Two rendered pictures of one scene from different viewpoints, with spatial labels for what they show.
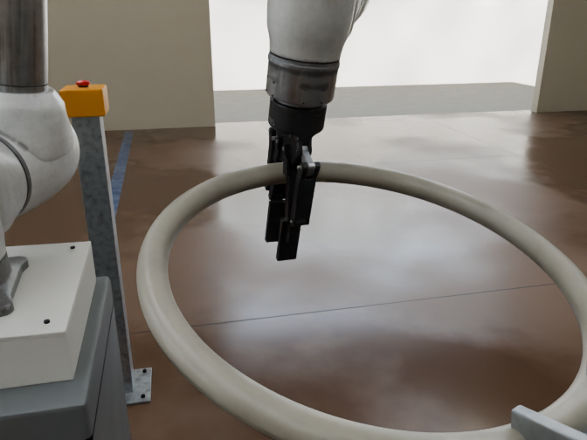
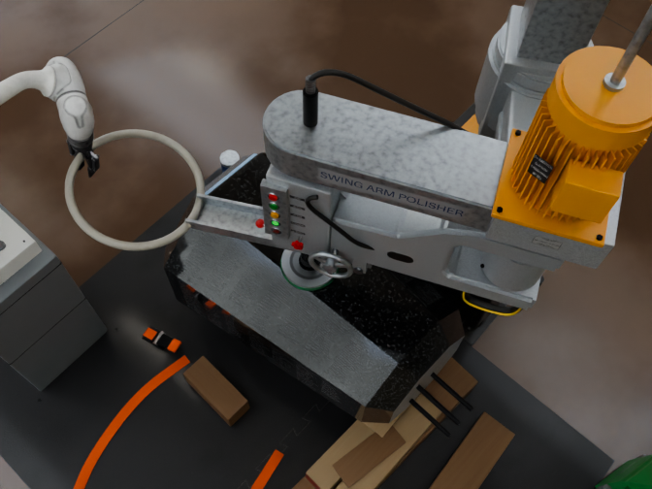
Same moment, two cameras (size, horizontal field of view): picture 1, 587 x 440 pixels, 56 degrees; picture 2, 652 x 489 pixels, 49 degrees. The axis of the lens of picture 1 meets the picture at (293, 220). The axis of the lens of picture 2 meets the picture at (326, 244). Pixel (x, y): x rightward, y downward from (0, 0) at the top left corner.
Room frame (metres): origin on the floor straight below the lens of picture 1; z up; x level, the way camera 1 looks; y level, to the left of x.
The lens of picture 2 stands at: (-0.96, 0.21, 3.25)
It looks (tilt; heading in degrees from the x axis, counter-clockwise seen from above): 62 degrees down; 322
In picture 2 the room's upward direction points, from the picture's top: 3 degrees clockwise
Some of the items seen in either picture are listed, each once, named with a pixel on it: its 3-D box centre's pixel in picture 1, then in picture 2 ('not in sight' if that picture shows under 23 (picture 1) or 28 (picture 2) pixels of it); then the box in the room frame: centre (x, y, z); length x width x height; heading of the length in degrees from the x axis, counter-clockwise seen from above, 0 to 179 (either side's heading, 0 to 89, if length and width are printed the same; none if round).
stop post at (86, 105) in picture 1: (105, 252); not in sight; (1.67, 0.62, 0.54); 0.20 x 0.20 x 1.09; 12
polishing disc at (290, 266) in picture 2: not in sight; (309, 261); (0.01, -0.48, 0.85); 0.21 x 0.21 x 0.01
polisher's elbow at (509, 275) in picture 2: not in sight; (518, 250); (-0.52, -0.87, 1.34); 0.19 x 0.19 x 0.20
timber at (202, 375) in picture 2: not in sight; (216, 390); (0.03, 0.02, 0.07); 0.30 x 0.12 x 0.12; 10
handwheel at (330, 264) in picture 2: not in sight; (334, 255); (-0.16, -0.45, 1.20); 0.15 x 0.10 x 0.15; 36
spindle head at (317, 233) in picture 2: not in sight; (334, 202); (-0.06, -0.53, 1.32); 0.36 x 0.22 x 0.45; 36
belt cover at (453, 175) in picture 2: not in sight; (432, 173); (-0.27, -0.69, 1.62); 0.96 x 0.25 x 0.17; 36
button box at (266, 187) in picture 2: not in sight; (276, 211); (0.00, -0.34, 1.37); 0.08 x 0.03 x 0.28; 36
